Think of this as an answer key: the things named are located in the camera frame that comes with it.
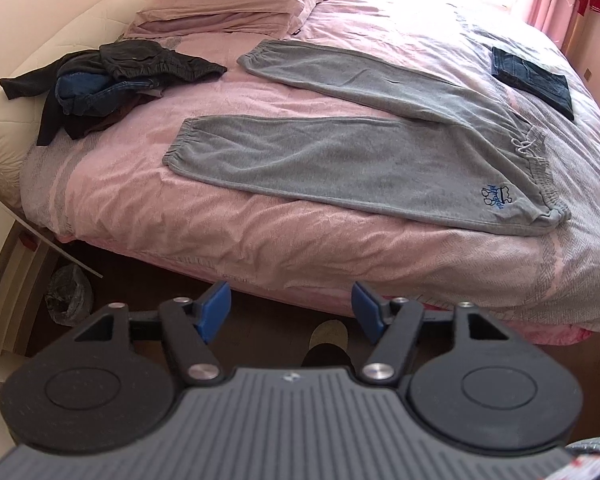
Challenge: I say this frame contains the grey sweatpants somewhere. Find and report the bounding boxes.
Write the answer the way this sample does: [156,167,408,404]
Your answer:
[163,40,570,236]

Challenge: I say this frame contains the black trash bag bin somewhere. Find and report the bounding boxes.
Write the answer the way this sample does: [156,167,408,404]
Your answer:
[44,263,93,327]

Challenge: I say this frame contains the beige slipper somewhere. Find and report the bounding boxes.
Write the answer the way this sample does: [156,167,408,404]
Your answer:
[304,320,350,366]

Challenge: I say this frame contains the white bedside shelf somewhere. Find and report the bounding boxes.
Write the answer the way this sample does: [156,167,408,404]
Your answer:
[0,201,58,390]

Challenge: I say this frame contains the pink grey duvet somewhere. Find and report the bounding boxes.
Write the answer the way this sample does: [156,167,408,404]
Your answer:
[20,0,600,344]

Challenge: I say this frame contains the crumpled blue jeans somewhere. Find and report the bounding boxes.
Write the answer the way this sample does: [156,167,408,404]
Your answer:
[55,72,158,117]

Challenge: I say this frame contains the folded dark blue jeans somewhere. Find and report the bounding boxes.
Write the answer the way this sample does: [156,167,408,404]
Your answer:
[491,47,574,122]

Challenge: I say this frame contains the black jacket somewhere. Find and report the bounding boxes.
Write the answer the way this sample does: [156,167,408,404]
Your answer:
[0,40,227,146]

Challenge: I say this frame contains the pink curtain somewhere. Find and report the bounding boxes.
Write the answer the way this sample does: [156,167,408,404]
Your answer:
[526,0,579,53]

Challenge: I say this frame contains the pink pillow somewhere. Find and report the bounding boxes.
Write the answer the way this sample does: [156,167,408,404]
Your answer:
[124,0,326,40]

